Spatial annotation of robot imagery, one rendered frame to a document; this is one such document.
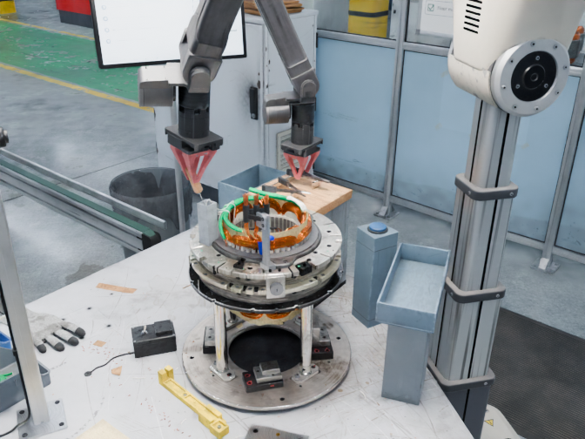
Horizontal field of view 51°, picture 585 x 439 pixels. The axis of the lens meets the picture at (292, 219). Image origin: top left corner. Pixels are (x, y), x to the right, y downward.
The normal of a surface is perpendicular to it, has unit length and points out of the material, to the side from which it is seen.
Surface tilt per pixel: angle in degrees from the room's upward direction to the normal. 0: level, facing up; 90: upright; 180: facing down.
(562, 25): 109
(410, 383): 90
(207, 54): 121
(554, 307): 0
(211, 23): 116
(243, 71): 89
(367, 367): 0
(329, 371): 0
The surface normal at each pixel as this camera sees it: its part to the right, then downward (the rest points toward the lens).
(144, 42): 0.40, 0.30
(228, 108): -0.64, 0.34
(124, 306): 0.01, -0.90
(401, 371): -0.32, 0.42
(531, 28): 0.22, 0.70
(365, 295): -0.86, 0.22
